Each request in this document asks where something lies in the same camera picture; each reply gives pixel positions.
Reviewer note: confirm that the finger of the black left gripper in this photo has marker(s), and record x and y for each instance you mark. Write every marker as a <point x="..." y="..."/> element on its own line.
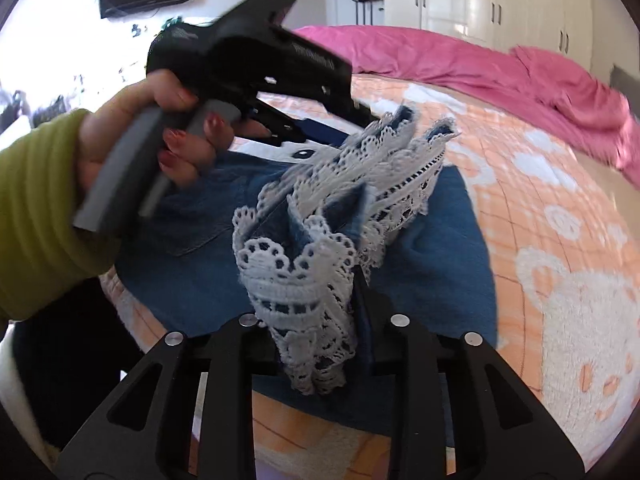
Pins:
<point x="321" y="133"/>
<point x="282" y="128"/>

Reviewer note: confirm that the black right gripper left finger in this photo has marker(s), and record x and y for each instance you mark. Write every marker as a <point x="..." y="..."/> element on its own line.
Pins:
<point x="184" y="411"/>

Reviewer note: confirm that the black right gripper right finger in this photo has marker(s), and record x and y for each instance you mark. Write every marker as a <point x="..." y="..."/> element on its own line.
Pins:
<point x="459" y="389"/>

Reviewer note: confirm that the blue denim pants lace hem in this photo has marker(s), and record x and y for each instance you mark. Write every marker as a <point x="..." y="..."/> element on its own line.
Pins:
<point x="286" y="239"/>

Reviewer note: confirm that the green left sleeve forearm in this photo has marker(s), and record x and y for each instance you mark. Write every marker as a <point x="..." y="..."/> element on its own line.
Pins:
<point x="42" y="255"/>

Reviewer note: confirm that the person's left hand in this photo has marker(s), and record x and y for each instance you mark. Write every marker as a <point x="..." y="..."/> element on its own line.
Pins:
<point x="183" y="156"/>

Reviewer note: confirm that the cluttered white desk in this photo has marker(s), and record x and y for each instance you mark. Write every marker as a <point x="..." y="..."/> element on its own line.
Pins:
<point x="76" y="65"/>

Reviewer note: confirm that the peach bear print blanket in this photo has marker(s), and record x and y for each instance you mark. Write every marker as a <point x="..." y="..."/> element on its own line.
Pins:
<point x="519" y="243"/>

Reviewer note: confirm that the white wardrobe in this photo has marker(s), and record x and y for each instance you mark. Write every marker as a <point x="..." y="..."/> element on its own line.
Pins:
<point x="561" y="26"/>

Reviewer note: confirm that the pink duvet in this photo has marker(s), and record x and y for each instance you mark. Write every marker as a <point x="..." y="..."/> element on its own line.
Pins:
<point x="538" y="86"/>

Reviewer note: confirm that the beige bed sheet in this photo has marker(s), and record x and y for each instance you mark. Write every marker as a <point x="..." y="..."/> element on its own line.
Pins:
<point x="623" y="196"/>

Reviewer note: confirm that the grey padded headboard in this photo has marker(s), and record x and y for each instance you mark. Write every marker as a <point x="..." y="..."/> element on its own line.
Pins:
<point x="628" y="86"/>

